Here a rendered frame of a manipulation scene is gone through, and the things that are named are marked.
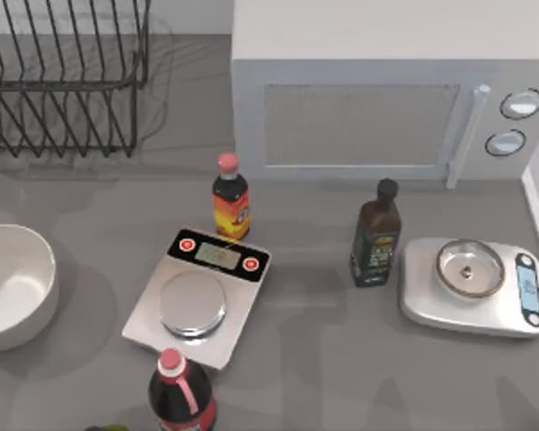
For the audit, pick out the small dark orange-label bottle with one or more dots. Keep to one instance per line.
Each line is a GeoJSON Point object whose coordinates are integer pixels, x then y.
{"type": "Point", "coordinates": [231, 206]}

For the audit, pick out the square silver kitchen scale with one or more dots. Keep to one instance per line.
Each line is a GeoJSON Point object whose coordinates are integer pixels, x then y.
{"type": "Point", "coordinates": [197, 296]}

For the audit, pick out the dark green-label oil bottle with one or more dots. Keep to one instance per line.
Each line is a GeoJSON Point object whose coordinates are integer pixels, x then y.
{"type": "Point", "coordinates": [375, 242]}

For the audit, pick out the pale microwave oven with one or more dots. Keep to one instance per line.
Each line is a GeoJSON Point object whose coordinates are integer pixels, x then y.
{"type": "Point", "coordinates": [341, 54]}

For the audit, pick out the large dark red-label bottle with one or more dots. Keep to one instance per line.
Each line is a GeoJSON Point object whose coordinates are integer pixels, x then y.
{"type": "Point", "coordinates": [182, 395]}

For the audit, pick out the rounded silver kitchen scale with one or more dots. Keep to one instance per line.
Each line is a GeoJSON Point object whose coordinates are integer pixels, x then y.
{"type": "Point", "coordinates": [471, 287]}

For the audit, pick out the small microwave knob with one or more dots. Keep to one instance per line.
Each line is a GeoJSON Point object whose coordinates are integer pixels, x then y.
{"type": "Point", "coordinates": [505, 143]}

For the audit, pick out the green object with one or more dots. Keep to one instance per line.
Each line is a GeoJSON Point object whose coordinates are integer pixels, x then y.
{"type": "Point", "coordinates": [108, 428]}

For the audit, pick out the white bowl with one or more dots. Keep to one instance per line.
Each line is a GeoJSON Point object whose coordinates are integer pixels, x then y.
{"type": "Point", "coordinates": [9, 287]}

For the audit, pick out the large microwave knob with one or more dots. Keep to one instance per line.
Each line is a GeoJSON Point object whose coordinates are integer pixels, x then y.
{"type": "Point", "coordinates": [521, 104]}

